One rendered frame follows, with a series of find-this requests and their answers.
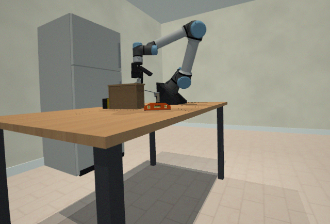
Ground yellow tape measure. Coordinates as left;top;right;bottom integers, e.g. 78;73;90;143
102;98;109;109

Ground orange spirit level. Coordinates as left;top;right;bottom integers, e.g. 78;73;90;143
144;103;170;111

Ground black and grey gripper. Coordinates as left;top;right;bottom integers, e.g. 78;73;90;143
131;62;143;84

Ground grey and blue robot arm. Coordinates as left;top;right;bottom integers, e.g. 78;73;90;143
133;20;206;94

